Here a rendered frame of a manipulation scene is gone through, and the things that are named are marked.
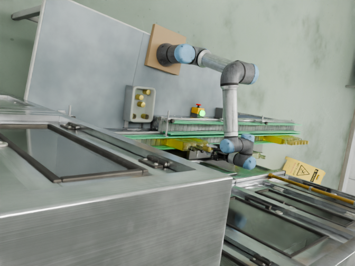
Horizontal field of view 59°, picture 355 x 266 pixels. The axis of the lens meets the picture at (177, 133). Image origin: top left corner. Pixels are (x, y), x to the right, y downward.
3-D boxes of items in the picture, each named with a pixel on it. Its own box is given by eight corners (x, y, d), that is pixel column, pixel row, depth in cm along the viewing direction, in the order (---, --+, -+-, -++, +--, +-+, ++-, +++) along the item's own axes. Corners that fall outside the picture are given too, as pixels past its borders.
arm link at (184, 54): (167, 43, 196) (180, 41, 186) (184, 46, 205) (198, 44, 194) (166, 63, 198) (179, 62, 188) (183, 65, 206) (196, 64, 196)
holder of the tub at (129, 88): (121, 127, 202) (128, 130, 196) (125, 84, 197) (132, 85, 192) (143, 127, 213) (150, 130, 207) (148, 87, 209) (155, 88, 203)
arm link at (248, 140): (244, 136, 166) (242, 156, 168) (258, 135, 173) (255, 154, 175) (233, 133, 172) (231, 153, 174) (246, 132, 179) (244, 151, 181)
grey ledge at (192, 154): (179, 156, 236) (190, 160, 228) (181, 144, 235) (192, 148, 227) (253, 150, 300) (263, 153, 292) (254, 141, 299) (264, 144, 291)
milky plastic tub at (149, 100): (122, 120, 200) (130, 122, 194) (126, 84, 197) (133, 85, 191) (145, 120, 212) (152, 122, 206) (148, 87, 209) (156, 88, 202)
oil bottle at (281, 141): (262, 140, 290) (290, 146, 269) (263, 134, 289) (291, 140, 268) (265, 140, 293) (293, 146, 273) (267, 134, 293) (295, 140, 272)
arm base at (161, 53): (157, 41, 203) (165, 40, 195) (175, 44, 212) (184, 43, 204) (155, 65, 205) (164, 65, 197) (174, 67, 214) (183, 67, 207)
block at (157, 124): (150, 129, 209) (157, 131, 204) (152, 115, 208) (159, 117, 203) (155, 129, 212) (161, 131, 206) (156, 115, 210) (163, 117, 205)
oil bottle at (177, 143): (163, 144, 210) (185, 152, 195) (164, 136, 209) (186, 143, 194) (169, 144, 214) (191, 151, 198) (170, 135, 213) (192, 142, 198)
